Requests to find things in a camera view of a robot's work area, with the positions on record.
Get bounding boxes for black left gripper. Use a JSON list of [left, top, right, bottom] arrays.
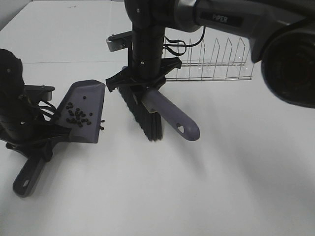
[[0, 86, 71, 162]]

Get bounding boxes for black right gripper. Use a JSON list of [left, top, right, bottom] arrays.
[[105, 26, 182, 92]]

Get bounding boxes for purple hand brush black bristles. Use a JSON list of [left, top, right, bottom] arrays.
[[118, 86, 200, 141]]

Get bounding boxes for pile of coffee beans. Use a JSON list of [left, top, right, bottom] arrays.
[[60, 95, 105, 131]]

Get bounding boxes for purple plastic dustpan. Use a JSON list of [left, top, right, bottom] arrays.
[[13, 80, 105, 197]]

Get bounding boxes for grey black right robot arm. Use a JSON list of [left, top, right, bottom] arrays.
[[106, 0, 315, 108]]

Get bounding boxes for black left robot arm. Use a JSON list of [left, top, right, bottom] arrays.
[[0, 49, 71, 162]]

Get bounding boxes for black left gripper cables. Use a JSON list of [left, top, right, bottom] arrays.
[[29, 99, 62, 123]]

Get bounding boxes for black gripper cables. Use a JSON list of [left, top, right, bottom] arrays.
[[29, 99, 62, 123], [161, 26, 206, 57]]

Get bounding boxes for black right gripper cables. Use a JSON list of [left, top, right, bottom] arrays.
[[161, 26, 206, 57]]

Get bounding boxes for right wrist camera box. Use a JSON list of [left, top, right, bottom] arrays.
[[106, 31, 132, 52]]

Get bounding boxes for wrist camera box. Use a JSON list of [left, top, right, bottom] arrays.
[[106, 31, 132, 52], [24, 85, 55, 102]]

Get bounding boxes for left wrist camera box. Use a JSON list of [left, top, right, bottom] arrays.
[[24, 85, 55, 102]]

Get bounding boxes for chrome wire dish rack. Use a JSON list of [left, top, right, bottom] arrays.
[[166, 37, 254, 82]]

